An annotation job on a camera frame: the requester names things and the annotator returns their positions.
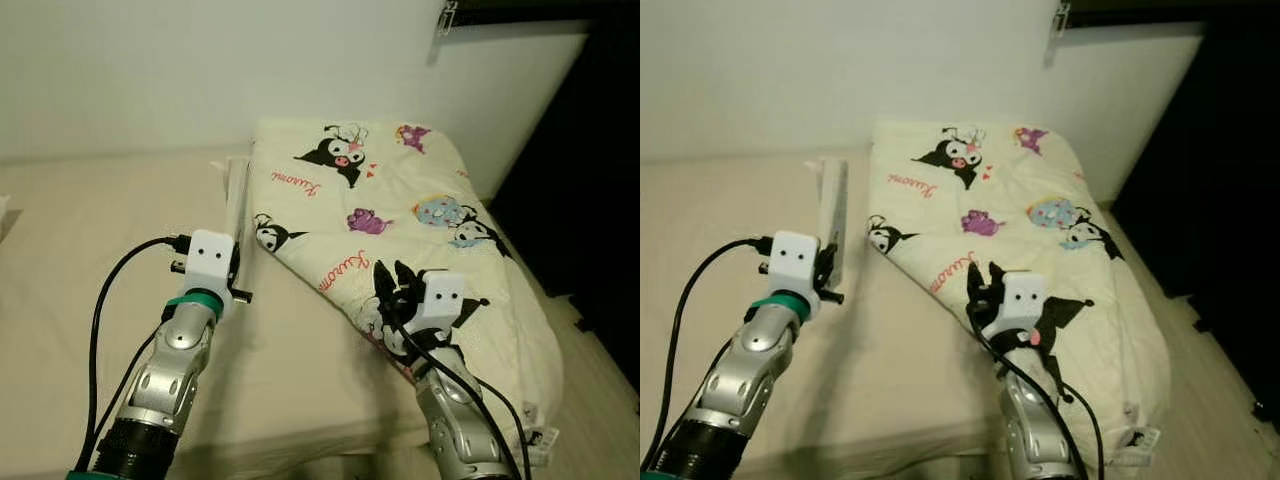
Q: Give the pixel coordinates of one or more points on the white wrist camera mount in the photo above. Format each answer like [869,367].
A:
[440,298]
[208,262]
[792,262]
[1020,300]

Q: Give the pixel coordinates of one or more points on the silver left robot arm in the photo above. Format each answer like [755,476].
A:
[750,370]
[170,370]

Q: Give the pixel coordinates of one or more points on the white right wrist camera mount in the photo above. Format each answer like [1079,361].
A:
[440,298]
[1020,300]

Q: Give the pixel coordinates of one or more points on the dark wardrobe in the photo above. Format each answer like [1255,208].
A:
[1210,200]
[590,200]

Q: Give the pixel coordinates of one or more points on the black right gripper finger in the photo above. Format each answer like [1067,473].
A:
[408,280]
[383,285]
[976,287]
[1000,280]

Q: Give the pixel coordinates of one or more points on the white book with black letters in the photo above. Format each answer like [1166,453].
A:
[835,200]
[238,200]

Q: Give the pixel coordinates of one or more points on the cream cartoon print quilt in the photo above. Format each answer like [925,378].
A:
[330,205]
[950,205]

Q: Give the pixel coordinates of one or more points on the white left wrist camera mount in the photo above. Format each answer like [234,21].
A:
[208,262]
[792,262]

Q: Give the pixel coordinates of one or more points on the metal wall bracket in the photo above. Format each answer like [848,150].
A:
[1058,18]
[447,20]

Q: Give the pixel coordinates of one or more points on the bed mattress with cream sheet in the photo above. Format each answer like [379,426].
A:
[720,250]
[80,260]

